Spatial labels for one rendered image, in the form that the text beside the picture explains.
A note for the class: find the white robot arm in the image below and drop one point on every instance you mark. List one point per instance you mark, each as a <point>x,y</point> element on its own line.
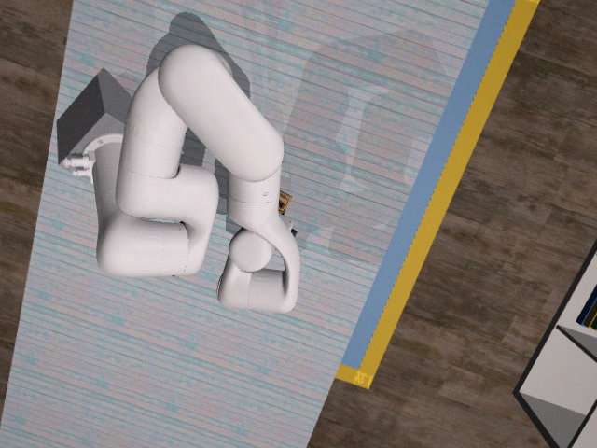
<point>202,95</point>

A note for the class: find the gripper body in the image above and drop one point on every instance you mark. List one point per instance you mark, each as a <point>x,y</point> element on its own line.
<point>288,222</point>

